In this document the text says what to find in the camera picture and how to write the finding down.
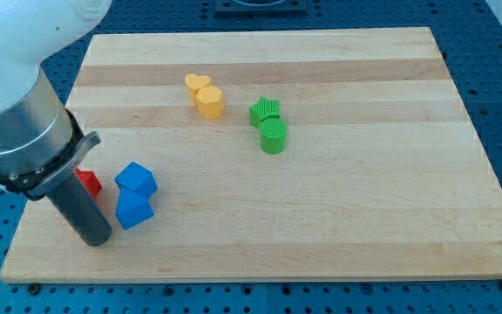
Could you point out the yellow heart block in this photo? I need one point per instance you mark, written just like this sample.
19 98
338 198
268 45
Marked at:
194 82

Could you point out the green star block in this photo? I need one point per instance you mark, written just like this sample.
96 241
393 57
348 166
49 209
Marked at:
264 109

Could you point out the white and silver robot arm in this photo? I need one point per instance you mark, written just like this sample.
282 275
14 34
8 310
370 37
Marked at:
41 143

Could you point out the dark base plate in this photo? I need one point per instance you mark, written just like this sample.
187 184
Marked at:
228 7

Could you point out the red block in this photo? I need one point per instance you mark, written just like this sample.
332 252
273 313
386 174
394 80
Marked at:
90 182

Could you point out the black mounting bracket flange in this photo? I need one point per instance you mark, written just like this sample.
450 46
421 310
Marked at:
38 172

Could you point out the wooden board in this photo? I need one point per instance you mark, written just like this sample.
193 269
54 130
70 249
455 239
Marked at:
383 177

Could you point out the green cylinder block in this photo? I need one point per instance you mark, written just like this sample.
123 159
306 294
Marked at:
273 134

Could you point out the yellow hexagon block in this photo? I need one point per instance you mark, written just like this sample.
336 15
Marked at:
210 102

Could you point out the blue cube block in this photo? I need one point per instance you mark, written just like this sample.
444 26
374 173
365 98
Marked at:
137 179

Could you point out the blue triangle block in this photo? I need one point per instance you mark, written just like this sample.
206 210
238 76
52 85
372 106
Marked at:
132 209

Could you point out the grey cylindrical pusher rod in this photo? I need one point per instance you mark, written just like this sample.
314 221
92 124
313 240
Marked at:
76 205

